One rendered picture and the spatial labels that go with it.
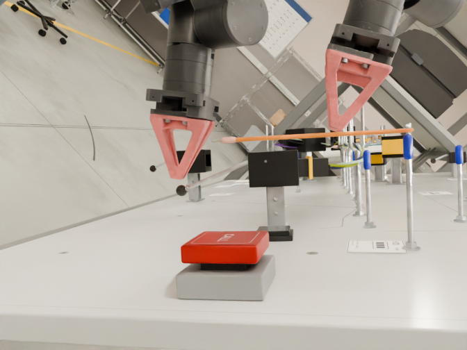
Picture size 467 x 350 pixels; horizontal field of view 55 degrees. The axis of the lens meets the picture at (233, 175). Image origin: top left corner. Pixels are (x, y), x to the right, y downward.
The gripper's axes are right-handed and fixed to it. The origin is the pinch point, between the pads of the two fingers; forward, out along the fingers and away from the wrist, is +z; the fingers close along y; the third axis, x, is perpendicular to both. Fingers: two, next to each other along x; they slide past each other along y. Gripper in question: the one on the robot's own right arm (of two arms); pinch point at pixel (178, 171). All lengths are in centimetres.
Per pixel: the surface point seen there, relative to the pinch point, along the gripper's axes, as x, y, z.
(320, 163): -16.5, -1.4, -3.1
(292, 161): -13.5, -2.2, -3.0
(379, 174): -34, 62, 0
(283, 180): -12.8, -2.3, -0.8
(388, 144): -32, 47, -7
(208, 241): -9.1, -24.1, 2.0
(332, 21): -37, 735, -215
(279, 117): 31, 688, -45
